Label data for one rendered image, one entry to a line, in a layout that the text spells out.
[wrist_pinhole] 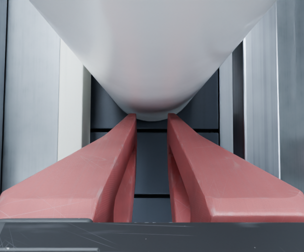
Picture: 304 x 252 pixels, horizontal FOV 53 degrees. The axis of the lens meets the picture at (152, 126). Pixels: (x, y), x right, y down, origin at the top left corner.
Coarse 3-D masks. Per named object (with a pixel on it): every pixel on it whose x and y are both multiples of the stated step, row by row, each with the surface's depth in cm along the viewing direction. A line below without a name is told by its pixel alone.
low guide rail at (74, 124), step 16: (64, 48) 15; (64, 64) 15; (80, 64) 15; (64, 80) 15; (80, 80) 15; (64, 96) 15; (80, 96) 15; (64, 112) 15; (80, 112) 15; (64, 128) 14; (80, 128) 14; (64, 144) 14; (80, 144) 14
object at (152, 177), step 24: (216, 72) 18; (96, 96) 18; (216, 96) 18; (96, 120) 18; (120, 120) 18; (192, 120) 18; (216, 120) 18; (144, 144) 18; (144, 168) 18; (144, 192) 18; (168, 192) 18; (144, 216) 18; (168, 216) 18
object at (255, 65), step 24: (264, 24) 10; (240, 48) 10; (264, 48) 10; (240, 72) 10; (264, 72) 10; (240, 96) 10; (264, 96) 10; (240, 120) 10; (264, 120) 10; (240, 144) 10; (264, 144) 10; (264, 168) 10
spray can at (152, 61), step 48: (48, 0) 4; (96, 0) 3; (144, 0) 3; (192, 0) 3; (240, 0) 3; (96, 48) 5; (144, 48) 4; (192, 48) 5; (144, 96) 9; (192, 96) 13
